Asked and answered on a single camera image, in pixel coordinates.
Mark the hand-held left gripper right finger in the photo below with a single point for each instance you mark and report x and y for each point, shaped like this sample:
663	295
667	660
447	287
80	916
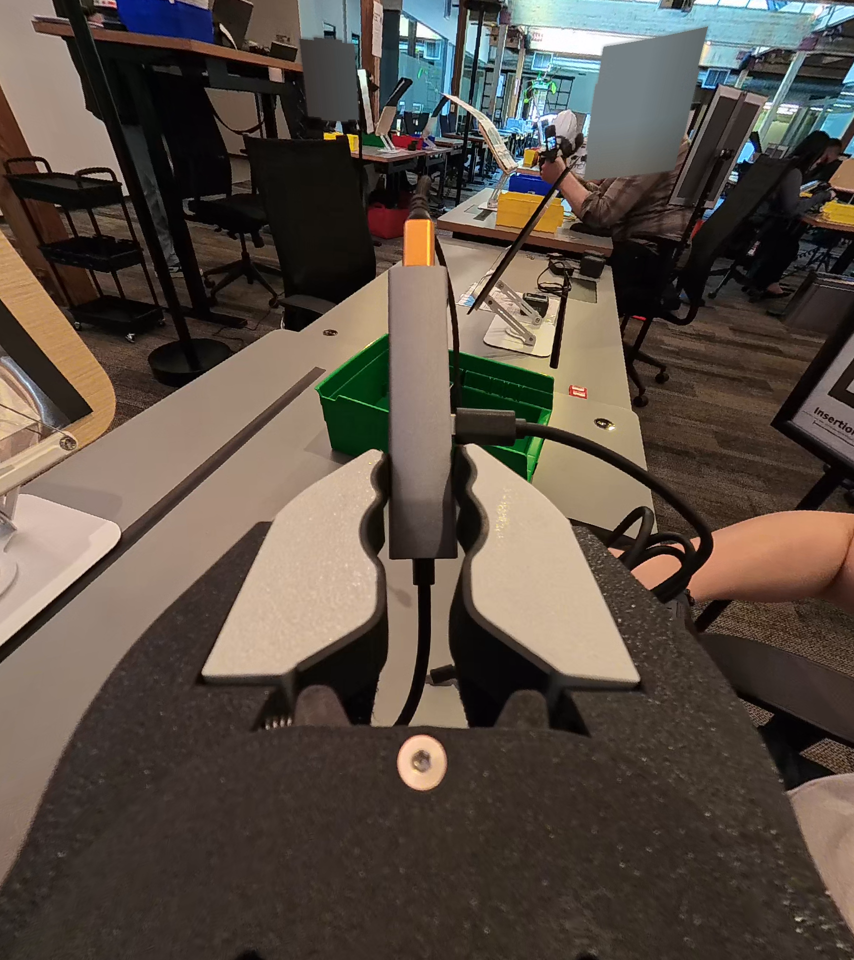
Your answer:
539	592

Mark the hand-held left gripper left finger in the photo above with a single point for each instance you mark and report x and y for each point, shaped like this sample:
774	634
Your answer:
299	585

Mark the green plastic bin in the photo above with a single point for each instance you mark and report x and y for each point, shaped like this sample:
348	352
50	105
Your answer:
356	412

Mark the grey usb hub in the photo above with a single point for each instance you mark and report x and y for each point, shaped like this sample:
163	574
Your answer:
419	390

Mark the white sign stand base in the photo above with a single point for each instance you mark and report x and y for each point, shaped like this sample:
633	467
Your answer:
52	547

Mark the black floor stand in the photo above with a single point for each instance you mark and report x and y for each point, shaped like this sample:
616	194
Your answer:
191	356

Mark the black stick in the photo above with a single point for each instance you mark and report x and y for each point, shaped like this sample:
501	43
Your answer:
562	322

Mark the black tablet on stand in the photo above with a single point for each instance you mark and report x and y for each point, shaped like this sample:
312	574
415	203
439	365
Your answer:
517	247

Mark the wooden instruction sign board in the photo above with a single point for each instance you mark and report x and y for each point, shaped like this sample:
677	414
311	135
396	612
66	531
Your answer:
44	330

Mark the black mesh chair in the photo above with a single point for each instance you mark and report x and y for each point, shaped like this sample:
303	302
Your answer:
307	217

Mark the black swivel chair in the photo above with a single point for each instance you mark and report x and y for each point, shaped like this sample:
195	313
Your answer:
697	255

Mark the small red bin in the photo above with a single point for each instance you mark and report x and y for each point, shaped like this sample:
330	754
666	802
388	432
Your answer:
388	223

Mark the black office chair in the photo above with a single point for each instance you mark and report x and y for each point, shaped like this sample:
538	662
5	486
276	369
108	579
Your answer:
236	214

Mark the grey neighbouring desk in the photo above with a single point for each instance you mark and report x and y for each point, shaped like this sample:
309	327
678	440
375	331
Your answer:
472	217

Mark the yellow plastic bin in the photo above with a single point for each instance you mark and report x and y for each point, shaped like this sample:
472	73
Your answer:
528	211

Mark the black rolling cart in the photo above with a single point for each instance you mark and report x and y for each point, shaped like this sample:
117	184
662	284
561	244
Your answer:
97	255

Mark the blue plastic bin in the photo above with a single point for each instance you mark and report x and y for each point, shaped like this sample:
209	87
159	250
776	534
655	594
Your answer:
528	182

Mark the wooden standing desk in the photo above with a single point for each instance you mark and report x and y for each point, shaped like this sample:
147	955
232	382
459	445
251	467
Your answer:
172	46

